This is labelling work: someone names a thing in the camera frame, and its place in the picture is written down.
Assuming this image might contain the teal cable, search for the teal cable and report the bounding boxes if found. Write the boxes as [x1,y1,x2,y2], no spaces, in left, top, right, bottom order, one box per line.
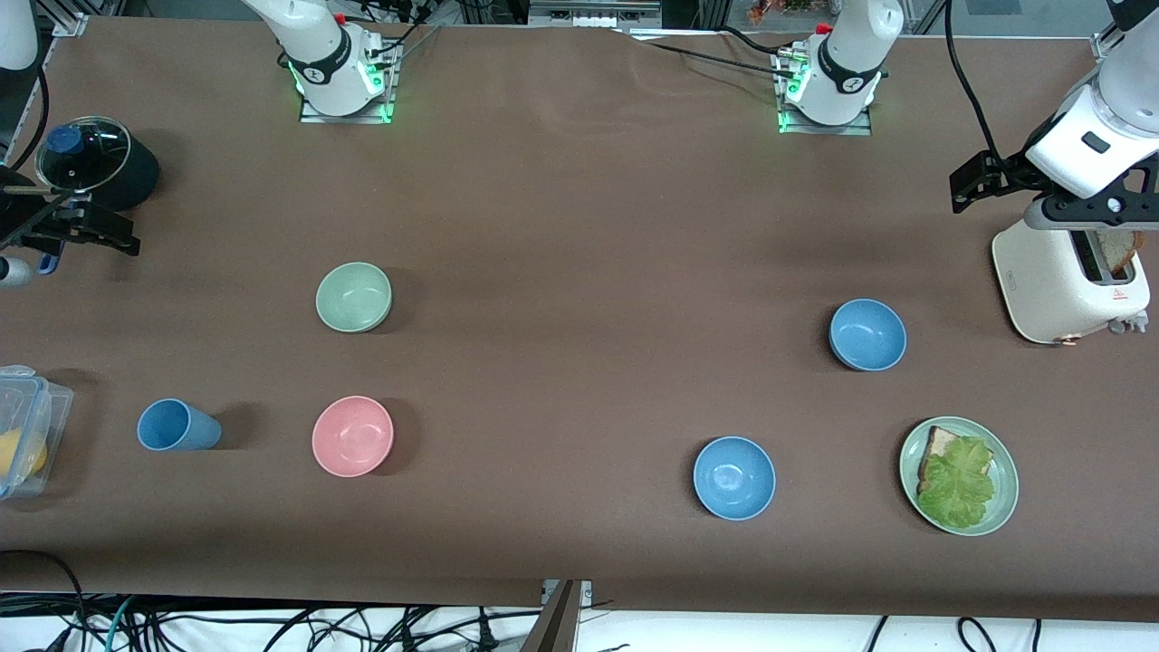
[105,595,139,652]

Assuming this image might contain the black pot with blue handle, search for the black pot with blue handle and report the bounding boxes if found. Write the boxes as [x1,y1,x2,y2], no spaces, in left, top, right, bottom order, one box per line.
[36,116,161,273]

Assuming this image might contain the black cable on table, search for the black cable on table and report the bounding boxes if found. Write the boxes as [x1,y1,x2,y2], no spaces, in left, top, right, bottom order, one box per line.
[625,25,790,72]

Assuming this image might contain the brown table mat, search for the brown table mat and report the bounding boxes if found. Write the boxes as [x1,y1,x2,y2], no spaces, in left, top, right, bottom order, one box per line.
[0,14,1159,624]

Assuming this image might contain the cream white toaster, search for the cream white toaster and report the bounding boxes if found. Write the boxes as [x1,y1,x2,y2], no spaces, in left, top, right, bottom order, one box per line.
[991,222,1153,347]

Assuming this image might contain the black cables at arm base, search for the black cables at arm base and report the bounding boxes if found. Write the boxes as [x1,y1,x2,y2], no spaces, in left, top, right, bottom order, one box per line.
[349,0,445,55]

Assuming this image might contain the metal table leg profile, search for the metal table leg profile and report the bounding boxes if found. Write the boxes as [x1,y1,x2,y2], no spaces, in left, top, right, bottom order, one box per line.
[521,580,595,652]

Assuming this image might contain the orange green background object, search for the orange green background object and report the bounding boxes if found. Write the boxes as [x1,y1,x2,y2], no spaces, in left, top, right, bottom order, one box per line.
[747,0,836,24]

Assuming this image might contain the blue cup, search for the blue cup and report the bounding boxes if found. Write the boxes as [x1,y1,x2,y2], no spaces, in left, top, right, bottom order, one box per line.
[137,398,223,452]

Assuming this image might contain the green plate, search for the green plate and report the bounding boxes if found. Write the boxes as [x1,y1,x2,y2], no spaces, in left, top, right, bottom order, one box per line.
[899,416,1020,537]

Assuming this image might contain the dark brown bread slice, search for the dark brown bread slice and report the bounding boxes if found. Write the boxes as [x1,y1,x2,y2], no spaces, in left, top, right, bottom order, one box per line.
[1096,229,1140,277]

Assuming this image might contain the green lettuce leaf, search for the green lettuce leaf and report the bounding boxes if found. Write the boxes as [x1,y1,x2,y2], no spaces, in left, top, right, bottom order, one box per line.
[917,436,997,531]

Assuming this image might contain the clear plastic container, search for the clear plastic container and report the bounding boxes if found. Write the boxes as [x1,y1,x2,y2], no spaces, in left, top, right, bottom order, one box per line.
[0,365,75,501]

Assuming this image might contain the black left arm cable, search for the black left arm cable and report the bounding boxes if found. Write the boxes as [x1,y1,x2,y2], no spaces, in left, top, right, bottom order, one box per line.
[944,0,1002,168]

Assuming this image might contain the light bread slice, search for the light bread slice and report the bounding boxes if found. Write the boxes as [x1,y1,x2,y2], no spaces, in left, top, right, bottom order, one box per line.
[916,426,995,497]

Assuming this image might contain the yellow fruit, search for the yellow fruit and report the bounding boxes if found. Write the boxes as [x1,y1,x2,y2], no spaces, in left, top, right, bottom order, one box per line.
[0,428,48,481]

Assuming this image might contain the green bowl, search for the green bowl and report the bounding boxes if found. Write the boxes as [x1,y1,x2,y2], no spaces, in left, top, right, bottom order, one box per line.
[315,262,394,334]

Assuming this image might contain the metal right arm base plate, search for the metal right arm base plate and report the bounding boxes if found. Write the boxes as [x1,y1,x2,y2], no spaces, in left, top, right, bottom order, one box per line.
[299,36,400,125]

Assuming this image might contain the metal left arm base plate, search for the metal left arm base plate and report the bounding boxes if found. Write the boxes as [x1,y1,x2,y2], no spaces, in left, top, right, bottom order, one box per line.
[776,50,875,137]

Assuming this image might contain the black floor cable bundle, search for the black floor cable bundle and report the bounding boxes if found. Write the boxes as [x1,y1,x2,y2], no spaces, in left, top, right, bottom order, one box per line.
[0,550,544,652]

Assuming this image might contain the pink bowl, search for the pink bowl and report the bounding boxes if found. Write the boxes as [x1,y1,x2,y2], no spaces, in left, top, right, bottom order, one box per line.
[311,396,396,478]

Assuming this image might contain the blue bowl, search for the blue bowl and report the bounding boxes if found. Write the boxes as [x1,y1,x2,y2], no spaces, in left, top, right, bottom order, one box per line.
[693,436,777,522]
[829,298,908,372]

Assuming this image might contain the glass lid with blue knob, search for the glass lid with blue knob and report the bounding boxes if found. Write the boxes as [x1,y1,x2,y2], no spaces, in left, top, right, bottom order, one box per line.
[34,116,122,193]

